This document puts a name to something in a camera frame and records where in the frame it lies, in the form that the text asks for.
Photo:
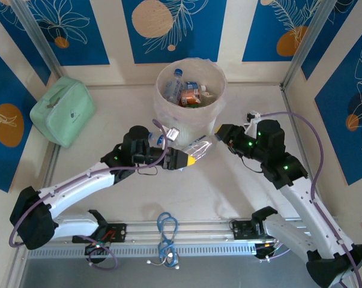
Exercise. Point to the clear bottle narrow blue label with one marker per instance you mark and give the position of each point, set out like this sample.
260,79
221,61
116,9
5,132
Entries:
201,147

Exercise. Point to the copper brown coffee bottle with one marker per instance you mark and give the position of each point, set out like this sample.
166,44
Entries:
188,99

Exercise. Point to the clear bottle pale label blue cap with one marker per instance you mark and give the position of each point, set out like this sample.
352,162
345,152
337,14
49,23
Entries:
174,87

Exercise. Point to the white ribbed bin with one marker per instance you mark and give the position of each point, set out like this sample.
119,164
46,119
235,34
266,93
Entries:
192,132

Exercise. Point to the Pepsi label clear bottle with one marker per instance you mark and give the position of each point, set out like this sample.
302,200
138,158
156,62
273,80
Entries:
159,139

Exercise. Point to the mint green zip bag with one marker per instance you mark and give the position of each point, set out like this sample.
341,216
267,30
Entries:
62,111

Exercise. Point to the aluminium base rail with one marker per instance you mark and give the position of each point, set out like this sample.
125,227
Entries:
198,231

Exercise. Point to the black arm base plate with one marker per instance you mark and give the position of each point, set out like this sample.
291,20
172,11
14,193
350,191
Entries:
117,232
242,229

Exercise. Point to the aluminium frame post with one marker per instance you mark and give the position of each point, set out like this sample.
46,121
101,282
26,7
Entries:
306,42
38,39

